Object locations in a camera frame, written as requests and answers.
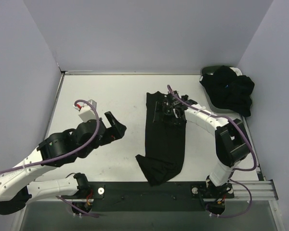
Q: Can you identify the black printed t shirt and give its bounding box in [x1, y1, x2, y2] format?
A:
[135, 91, 186, 186]

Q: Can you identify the dark grey plastic basket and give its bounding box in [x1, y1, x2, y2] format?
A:
[199, 65, 243, 114]

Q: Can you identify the black t shirt pile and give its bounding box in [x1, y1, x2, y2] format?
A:
[200, 65, 255, 117]

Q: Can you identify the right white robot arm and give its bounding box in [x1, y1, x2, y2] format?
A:
[153, 91, 250, 187]

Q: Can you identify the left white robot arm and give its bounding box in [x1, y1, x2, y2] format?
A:
[0, 112, 127, 215]

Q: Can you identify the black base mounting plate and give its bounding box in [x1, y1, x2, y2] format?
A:
[71, 181, 234, 216]

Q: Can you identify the white t shirt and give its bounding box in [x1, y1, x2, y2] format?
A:
[230, 67, 242, 76]

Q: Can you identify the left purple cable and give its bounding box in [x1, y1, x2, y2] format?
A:
[0, 99, 101, 218]

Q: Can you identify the purple cable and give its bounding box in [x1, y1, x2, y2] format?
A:
[0, 99, 101, 218]
[167, 84, 258, 218]

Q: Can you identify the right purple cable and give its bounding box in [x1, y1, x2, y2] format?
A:
[167, 84, 258, 218]

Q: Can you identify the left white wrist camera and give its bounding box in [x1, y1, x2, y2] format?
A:
[74, 103, 96, 122]

